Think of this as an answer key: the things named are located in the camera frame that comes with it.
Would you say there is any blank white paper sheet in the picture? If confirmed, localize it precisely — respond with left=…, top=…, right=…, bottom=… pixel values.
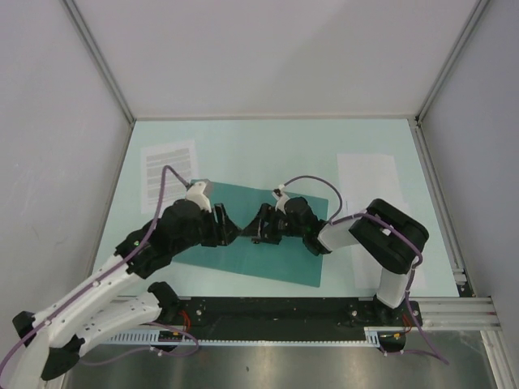
left=337, top=153, right=422, bottom=290

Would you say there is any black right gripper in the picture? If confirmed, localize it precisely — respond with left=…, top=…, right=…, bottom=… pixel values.
left=239, top=203, right=305, bottom=245

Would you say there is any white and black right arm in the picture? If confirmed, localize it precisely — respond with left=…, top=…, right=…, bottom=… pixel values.
left=241, top=197, right=429, bottom=325

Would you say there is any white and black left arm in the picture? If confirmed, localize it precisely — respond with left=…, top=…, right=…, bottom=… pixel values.
left=9, top=199, right=242, bottom=388

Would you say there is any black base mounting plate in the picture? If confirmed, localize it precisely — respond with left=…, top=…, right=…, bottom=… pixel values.
left=158, top=297, right=422, bottom=342

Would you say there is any aluminium frame rail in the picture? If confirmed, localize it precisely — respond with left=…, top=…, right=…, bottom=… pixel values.
left=415, top=297, right=501, bottom=331

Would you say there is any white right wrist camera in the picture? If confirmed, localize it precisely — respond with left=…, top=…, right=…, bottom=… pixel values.
left=272, top=184, right=290, bottom=213

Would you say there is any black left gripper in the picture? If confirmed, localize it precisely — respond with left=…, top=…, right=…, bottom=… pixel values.
left=172, top=203, right=241, bottom=254

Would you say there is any grey slotted cable duct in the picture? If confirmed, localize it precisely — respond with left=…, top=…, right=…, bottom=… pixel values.
left=105, top=326, right=390, bottom=348

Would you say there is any teal folder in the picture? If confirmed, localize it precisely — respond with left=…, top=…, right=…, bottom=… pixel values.
left=172, top=182, right=323, bottom=287

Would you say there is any printed white paper sheet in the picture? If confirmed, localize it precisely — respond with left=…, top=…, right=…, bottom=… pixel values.
left=139, top=139, right=199, bottom=214

